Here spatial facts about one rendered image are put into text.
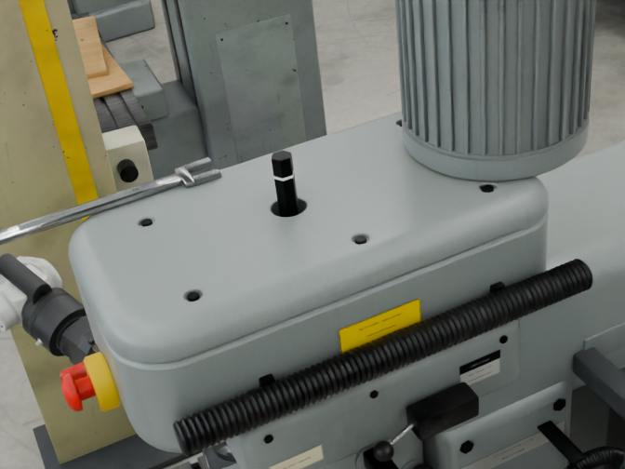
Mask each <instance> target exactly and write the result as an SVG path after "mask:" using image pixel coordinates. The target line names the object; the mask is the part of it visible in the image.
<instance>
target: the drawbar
mask: <svg viewBox="0 0 625 469"><path fill-rule="evenodd" d="M272 165H273V175H274V177H278V178H281V179H283V178H286V177H289V176H292V175H293V171H294V168H293V161H292V154H291V153H290V152H287V151H283V150H282V151H279V152H276V153H273V155H272ZM274 182H275V189H276V194H277V201H278V207H279V213H280V217H293V216H296V215H299V201H298V195H297V188H296V182H295V174H294V176H293V178H292V179H289V180H286V181H279V180H276V179H274Z"/></svg>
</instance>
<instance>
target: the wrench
mask: <svg viewBox="0 0 625 469"><path fill-rule="evenodd" d="M211 166H212V164H211V160H210V159H209V157H207V158H204V159H201V160H198V161H195V162H192V163H190V164H186V165H184V167H178V168H175V174H171V175H168V176H165V177H163V178H160V179H157V180H154V181H149V182H146V183H143V184H141V185H138V186H135V187H131V188H128V189H125V190H123V191H120V192H117V193H114V194H109V195H106V196H104V197H101V198H98V199H94V200H91V201H88V202H85V203H83V204H80V205H77V206H74V207H71V208H66V209H64V210H61V211H57V212H54V213H51V214H48V215H46V216H43V217H40V218H37V219H34V220H31V221H26V222H24V223H20V224H17V225H14V226H11V227H8V228H6V229H3V230H0V245H3V244H5V243H8V242H11V241H14V240H17V239H20V238H23V237H25V236H29V235H34V234H37V233H40V232H43V231H45V230H48V229H51V228H54V227H57V226H60V225H62V224H65V223H68V222H71V221H76V220H79V219H82V218H84V217H87V216H90V215H93V214H96V213H99V212H102V211H104V210H107V209H110V208H116V207H119V206H122V205H124V204H127V203H130V202H133V201H136V200H139V199H142V198H144V197H147V196H150V195H153V194H158V193H161V192H163V191H166V190H169V189H172V188H175V187H178V186H181V185H182V184H184V186H185V187H186V188H190V187H193V186H195V184H196V186H198V185H201V184H204V183H207V182H210V181H214V180H217V179H220V178H222V177H221V172H220V171H219V169H213V170H210V171H208V172H205V173H202V174H199V175H196V176H193V177H192V176H191V175H190V174H191V173H194V172H196V171H199V170H202V169H205V168H210V167H211Z"/></svg>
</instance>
